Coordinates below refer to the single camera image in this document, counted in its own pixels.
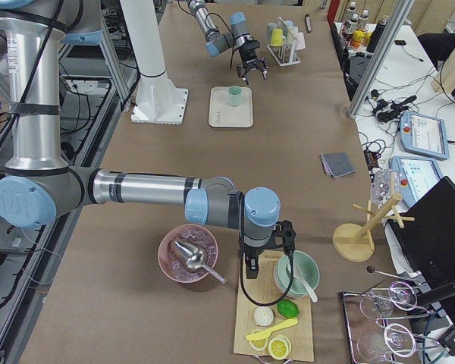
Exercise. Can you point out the light blue cup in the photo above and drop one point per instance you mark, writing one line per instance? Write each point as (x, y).
(292, 30)

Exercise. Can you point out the folded grey cloth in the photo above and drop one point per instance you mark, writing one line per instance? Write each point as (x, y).
(337, 164)

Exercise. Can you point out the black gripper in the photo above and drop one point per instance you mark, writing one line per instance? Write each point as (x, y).
(252, 253)
(252, 59)

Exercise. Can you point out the white wire cup rack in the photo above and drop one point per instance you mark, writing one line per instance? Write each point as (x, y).
(285, 55)

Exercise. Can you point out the wooden mug tree stand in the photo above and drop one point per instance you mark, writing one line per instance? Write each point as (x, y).
(354, 242)

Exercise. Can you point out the lemon slice piece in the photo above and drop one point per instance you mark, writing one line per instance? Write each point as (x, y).
(259, 345)

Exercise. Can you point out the yellow plastic knife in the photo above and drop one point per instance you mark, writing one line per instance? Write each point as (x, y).
(266, 333)

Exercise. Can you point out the yellow cup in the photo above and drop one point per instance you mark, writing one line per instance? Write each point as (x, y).
(277, 38)

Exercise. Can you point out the white garlic bulb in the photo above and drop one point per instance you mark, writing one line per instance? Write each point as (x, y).
(263, 316)

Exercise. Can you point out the green lime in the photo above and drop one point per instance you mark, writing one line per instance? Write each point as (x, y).
(288, 309)

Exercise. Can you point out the aluminium frame post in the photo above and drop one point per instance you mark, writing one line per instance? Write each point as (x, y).
(382, 49)

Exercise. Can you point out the blue teach pendant tablet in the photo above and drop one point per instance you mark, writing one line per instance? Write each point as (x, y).
(424, 135)

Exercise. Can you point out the green cup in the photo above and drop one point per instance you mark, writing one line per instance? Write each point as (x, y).
(234, 96)

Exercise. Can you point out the cream rabbit tray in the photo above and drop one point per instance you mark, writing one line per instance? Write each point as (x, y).
(222, 115)

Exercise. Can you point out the white spoon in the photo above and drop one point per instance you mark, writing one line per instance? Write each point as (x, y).
(297, 273)

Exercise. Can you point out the black marker pen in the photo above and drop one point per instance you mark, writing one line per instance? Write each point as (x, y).
(308, 23)

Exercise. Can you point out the metal ice scoop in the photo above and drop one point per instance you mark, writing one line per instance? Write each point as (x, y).
(194, 257)

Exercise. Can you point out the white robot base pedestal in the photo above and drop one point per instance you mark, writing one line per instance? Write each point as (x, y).
(157, 100)

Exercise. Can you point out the black bottle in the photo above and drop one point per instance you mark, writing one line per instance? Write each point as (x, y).
(376, 34)

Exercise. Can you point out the grey cup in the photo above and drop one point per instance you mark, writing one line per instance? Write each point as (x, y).
(269, 29)

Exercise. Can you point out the lemon half slice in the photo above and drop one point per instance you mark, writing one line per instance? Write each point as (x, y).
(279, 347)

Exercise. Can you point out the pink bowl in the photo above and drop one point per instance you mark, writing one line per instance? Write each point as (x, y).
(171, 265)

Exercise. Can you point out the wire glass rack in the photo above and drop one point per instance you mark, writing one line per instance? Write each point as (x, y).
(392, 324)

